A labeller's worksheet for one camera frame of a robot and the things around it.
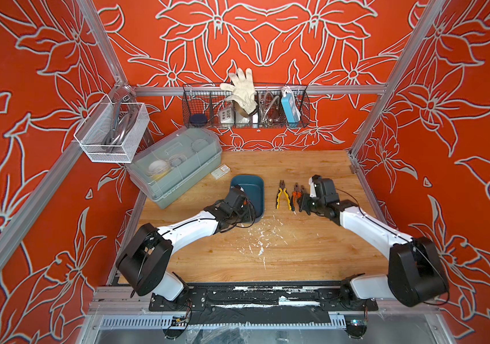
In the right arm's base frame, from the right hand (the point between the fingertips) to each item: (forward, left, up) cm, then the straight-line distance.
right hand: (296, 198), depth 88 cm
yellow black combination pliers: (+11, +4, -9) cm, 15 cm away
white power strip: (+31, +31, +20) cm, 48 cm away
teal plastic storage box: (+14, +18, -11) cm, 25 cm away
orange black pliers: (+8, -3, -9) cm, 12 cm away
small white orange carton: (+22, +35, -8) cm, 42 cm away
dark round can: (+34, +45, +16) cm, 58 cm away
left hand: (-5, +19, -1) cm, 19 cm away
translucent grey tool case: (+9, +55, +9) cm, 57 cm away
